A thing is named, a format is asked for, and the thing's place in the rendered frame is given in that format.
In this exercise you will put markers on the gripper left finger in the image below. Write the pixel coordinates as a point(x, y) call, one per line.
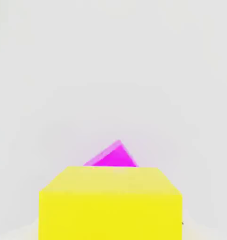
point(35, 232)

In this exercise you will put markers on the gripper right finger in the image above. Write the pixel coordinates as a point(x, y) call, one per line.
point(186, 230)

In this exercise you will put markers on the small yellow cube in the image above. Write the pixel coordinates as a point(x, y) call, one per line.
point(110, 211)

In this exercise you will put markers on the small magenta cube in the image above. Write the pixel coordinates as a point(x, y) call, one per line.
point(117, 159)

